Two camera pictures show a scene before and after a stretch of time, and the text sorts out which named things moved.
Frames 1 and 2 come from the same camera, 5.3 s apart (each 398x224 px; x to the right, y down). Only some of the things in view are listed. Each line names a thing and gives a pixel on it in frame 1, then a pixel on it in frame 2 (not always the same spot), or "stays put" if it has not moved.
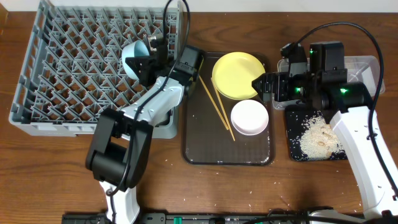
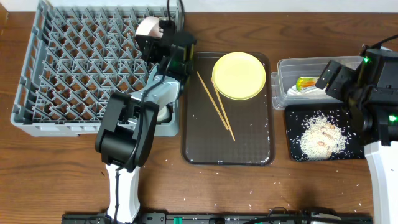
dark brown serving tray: (209, 137) stays put
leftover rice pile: (319, 140) stays put
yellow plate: (233, 74) stays put
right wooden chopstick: (220, 102) stays put
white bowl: (249, 117) → (150, 26)
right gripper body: (285, 86) → (342, 86)
